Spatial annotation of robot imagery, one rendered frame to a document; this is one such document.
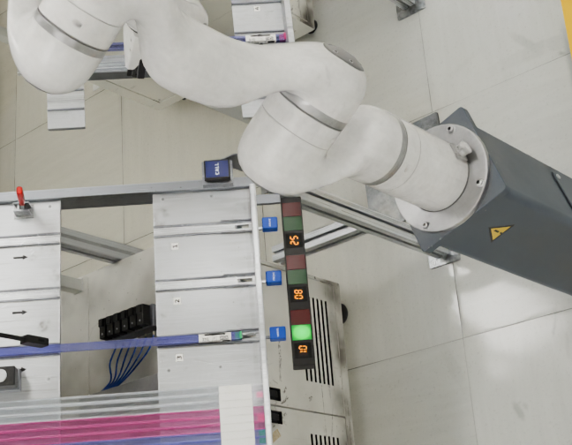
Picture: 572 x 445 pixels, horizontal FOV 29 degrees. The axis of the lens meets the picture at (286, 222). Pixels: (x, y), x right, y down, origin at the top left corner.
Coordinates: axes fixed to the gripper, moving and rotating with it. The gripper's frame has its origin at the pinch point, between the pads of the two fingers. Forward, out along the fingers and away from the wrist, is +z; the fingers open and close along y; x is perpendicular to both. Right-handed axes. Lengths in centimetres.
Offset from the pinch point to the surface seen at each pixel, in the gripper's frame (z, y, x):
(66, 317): 81, 21, -8
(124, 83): 114, -64, 13
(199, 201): 19.8, 18.5, 13.9
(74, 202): 27.1, 15.5, -9.6
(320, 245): 53, 14, 48
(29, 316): 28, 39, -19
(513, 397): 50, 52, 88
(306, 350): 17, 50, 31
